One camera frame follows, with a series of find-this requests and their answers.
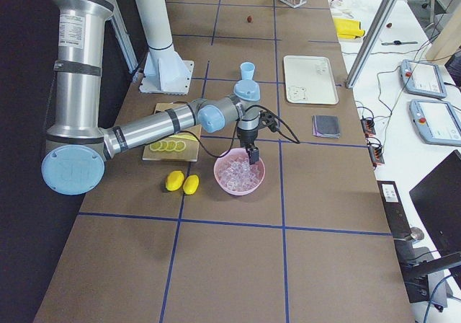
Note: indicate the black laptop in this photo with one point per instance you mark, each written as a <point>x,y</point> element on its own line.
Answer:
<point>437,201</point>

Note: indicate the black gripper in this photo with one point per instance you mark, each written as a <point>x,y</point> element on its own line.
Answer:
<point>247,137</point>

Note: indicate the cream bear tray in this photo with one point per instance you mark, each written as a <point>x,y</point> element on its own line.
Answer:
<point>309,80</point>

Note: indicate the far teach pendant tablet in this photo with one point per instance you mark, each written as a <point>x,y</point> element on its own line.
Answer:
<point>422,79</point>

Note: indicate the grey folded cloth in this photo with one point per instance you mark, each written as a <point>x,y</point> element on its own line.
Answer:
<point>326,126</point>

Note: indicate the light blue cup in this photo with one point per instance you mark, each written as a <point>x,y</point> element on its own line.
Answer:
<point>247,70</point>

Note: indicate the yellow lemon near bowl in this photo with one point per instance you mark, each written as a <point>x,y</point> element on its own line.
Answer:
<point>191,184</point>

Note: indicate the yellow lemon outer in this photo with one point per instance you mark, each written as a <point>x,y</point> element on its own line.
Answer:
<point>174,180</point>

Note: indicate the aluminium frame post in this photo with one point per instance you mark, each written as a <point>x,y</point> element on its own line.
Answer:
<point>378,23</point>

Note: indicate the yellow folded cloth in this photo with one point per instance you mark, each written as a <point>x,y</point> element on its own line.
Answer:
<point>348,28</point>

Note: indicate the pink bowl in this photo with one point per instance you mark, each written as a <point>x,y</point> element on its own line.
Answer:
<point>234,153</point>

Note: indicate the lemon slices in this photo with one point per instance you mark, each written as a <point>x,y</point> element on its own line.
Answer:
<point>167,146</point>

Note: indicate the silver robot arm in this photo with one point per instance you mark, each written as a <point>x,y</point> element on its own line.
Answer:
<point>77,148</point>

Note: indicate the teach pendant tablet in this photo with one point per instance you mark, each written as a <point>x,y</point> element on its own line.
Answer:
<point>436,122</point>
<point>422,79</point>

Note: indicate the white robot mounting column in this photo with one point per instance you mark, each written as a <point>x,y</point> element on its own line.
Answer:
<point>165,72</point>

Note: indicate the smart watch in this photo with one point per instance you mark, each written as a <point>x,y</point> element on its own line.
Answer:
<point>398,42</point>

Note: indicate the near teach pendant tablet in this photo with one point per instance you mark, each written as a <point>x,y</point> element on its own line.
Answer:
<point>436,122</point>

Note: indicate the wooden cutting board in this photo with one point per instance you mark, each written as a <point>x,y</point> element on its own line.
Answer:
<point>190,154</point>

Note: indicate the pile of clear ice cubes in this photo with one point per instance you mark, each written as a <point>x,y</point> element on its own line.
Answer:
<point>237,175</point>

